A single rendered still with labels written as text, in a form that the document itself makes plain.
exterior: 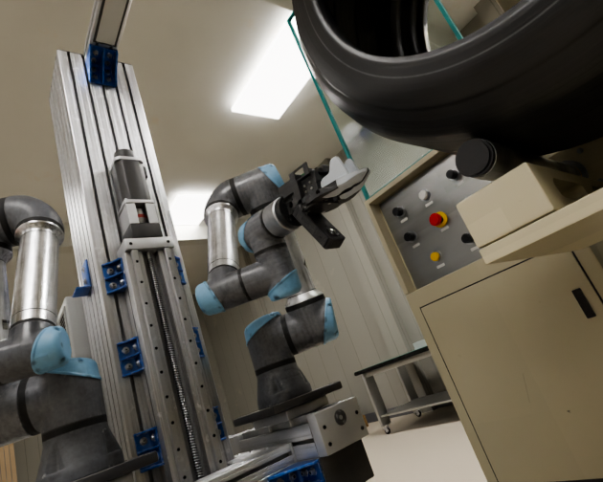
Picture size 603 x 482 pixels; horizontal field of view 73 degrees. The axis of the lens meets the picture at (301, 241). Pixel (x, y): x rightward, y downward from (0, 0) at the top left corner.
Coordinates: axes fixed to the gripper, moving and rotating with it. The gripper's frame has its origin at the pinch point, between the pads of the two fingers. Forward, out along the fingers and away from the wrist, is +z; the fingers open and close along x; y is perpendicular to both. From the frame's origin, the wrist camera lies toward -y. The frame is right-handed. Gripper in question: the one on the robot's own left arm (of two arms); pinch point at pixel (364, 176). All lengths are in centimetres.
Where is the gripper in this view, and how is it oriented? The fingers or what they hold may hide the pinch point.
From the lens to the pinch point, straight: 70.6
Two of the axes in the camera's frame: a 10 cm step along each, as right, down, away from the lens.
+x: 7.4, -0.3, 6.7
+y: -2.5, -9.4, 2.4
